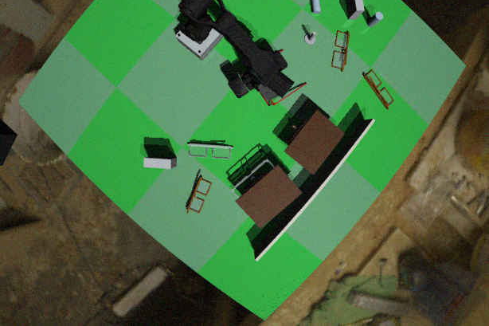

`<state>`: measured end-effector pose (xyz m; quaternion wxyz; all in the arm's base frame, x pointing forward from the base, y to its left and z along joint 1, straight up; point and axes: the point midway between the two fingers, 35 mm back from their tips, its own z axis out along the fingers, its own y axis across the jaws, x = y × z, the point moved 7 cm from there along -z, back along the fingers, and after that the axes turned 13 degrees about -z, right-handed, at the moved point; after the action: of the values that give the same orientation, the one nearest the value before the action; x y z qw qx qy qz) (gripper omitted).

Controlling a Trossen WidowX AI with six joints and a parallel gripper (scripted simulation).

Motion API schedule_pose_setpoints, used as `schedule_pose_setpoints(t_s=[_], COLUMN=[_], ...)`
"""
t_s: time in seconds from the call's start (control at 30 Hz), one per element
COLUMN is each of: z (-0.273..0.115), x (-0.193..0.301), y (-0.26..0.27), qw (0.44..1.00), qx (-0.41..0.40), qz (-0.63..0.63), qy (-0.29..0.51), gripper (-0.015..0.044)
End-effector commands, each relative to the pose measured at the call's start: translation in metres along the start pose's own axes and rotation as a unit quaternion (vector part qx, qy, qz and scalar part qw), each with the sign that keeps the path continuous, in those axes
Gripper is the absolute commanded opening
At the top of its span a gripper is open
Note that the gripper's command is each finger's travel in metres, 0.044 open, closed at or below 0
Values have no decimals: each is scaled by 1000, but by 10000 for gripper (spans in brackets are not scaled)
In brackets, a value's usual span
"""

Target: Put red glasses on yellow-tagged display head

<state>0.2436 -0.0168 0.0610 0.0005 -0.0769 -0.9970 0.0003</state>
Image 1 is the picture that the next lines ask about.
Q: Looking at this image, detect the light blue cylinder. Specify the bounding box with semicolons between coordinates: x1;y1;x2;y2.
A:
311;0;321;14
367;12;383;27

